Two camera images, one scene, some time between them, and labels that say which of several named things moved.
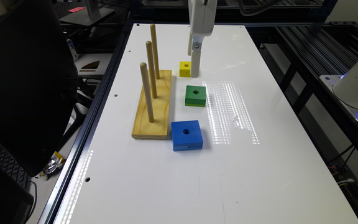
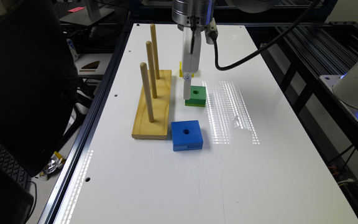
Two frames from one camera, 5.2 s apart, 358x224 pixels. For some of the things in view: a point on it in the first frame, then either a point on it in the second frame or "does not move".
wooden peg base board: x=158 y=129 does not move
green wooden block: x=195 y=96 does not move
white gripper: x=202 y=15 to x=190 y=61
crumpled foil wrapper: x=56 y=163 does not move
